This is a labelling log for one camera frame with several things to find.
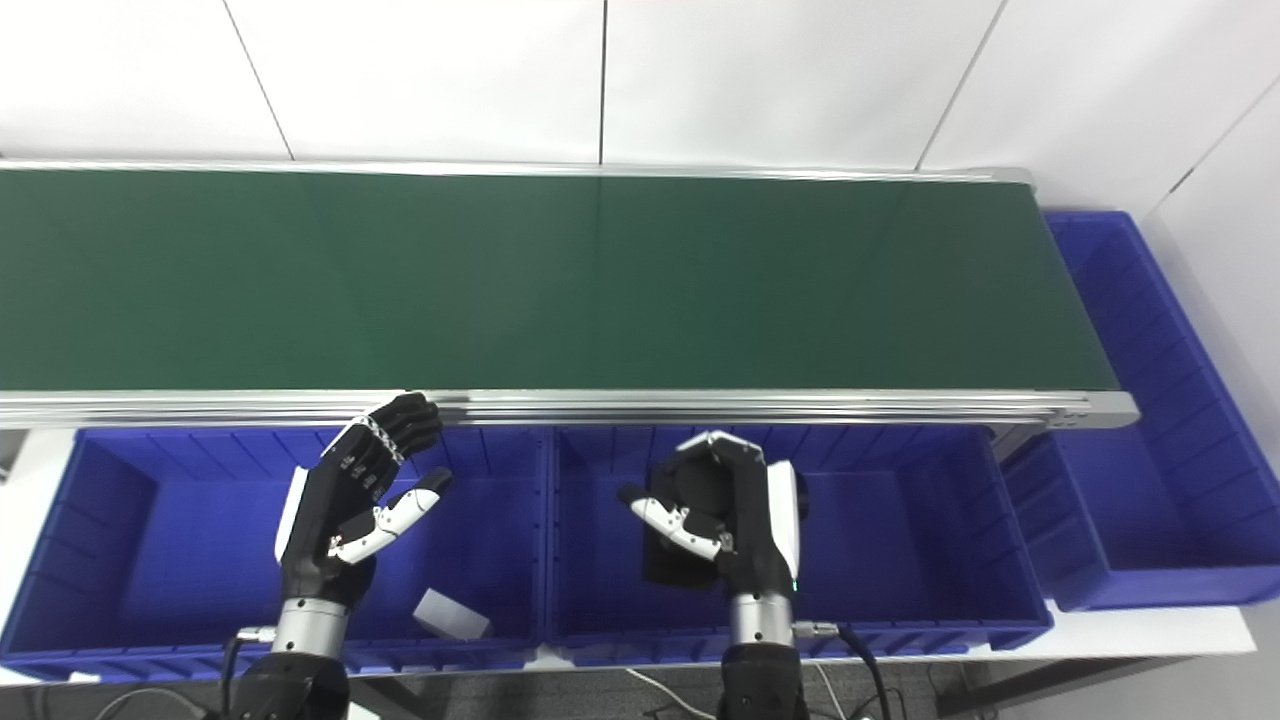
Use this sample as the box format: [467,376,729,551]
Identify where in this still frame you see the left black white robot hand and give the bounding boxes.
[273,391,455,607]

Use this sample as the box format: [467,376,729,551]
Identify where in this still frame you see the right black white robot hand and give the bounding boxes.
[616,429,804,599]

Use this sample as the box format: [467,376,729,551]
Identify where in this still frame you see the black cylinder-on-base part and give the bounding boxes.
[639,445,743,592]

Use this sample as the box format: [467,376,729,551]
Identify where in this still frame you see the blue plastic bin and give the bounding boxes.
[540,425,1054,668]
[1002,209,1280,614]
[0,425,553,683]

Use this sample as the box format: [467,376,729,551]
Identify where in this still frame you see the white block part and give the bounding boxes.
[412,587,494,642]

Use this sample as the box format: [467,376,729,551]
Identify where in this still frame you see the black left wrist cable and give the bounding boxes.
[214,624,278,717]

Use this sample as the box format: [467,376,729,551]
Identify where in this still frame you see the white floor cable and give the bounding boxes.
[624,667,723,720]

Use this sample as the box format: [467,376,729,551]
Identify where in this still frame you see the grey floor cable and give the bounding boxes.
[92,686,213,720]

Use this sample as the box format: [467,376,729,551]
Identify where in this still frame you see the green conveyor belt aluminium frame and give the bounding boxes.
[0,160,1142,432]

